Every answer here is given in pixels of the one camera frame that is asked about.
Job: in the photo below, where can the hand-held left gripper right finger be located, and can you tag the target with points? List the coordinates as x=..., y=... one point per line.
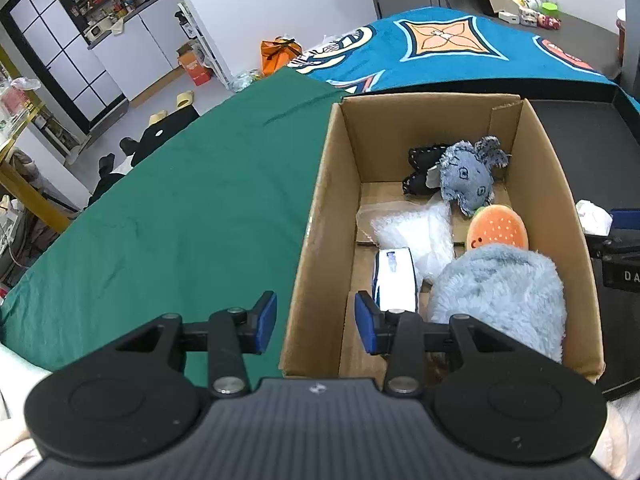
x=365, y=325

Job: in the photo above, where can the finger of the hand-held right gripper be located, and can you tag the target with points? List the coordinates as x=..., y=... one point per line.
x=625, y=220

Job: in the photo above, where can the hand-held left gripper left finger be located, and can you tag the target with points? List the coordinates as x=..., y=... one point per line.
x=265, y=322

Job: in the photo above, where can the white tissue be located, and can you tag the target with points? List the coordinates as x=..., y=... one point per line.
x=592, y=216

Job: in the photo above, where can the blue white tissue packet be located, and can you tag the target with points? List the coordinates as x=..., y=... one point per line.
x=395, y=285

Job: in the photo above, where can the brown cardboard box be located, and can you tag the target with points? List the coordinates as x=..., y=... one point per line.
x=325, y=240

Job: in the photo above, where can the clear bubble wrap bag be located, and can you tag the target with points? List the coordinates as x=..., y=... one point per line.
x=410, y=235

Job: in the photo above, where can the fuzzy grey-blue plush toy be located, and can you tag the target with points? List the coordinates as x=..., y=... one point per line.
x=500, y=285

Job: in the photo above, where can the orange burger plush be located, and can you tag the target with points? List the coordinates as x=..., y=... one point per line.
x=500, y=230

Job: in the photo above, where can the denim blue elephant plush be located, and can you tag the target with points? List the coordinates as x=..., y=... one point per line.
x=467, y=180

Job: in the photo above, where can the black plush toy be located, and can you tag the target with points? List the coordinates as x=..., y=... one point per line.
x=422, y=157

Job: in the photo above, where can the green cloth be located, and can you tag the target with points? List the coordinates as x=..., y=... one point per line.
x=175, y=210

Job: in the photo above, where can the red white bottle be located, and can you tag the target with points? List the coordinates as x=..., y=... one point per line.
x=621, y=30

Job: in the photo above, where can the blue printed blanket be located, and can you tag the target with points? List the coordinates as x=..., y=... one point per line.
x=500, y=65

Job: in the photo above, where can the small red figurines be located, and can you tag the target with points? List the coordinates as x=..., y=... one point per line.
x=542, y=19

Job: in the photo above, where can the black sock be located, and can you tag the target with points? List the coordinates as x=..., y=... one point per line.
x=106, y=166
x=128, y=146

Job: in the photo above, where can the small green container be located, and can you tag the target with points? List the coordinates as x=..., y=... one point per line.
x=549, y=8

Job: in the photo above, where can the white charger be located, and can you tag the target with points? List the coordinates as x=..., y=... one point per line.
x=508, y=16

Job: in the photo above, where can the clear plastic bag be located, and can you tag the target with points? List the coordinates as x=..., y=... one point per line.
x=247, y=80

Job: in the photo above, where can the white bedding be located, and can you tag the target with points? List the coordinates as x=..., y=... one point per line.
x=20, y=375

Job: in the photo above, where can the orange cardboard box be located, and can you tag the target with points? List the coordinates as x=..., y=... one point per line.
x=195, y=67

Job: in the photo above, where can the yellow table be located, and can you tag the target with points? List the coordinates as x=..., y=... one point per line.
x=30, y=195

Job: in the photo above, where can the orange bag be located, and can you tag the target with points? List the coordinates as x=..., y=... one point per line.
x=277, y=55

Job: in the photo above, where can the white shelf rack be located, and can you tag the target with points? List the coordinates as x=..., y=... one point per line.
x=205, y=50

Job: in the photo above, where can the white cabinet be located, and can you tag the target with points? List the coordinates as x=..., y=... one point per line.
x=145, y=55

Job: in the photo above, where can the black spray bottle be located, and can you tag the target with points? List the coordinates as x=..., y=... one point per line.
x=184, y=24

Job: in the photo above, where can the black framed sliding door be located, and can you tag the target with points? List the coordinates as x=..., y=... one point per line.
x=60, y=60

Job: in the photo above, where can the clear plastic jar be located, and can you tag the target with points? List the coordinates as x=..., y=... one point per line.
x=15, y=100

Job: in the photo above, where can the assorted kitchen containers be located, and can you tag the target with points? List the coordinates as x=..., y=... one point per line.
x=115, y=5

